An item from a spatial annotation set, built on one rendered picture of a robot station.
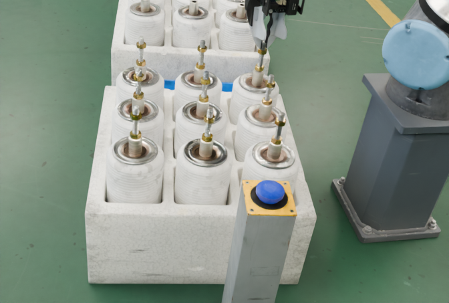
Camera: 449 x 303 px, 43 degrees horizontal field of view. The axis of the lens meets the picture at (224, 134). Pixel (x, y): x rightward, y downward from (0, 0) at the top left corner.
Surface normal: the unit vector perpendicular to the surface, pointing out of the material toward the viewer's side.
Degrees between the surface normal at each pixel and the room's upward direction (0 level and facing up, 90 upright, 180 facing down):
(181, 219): 90
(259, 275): 90
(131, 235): 90
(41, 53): 0
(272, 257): 90
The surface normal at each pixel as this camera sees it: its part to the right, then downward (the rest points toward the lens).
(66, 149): 0.11, -0.80
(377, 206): -0.55, 0.45
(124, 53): 0.08, 0.60
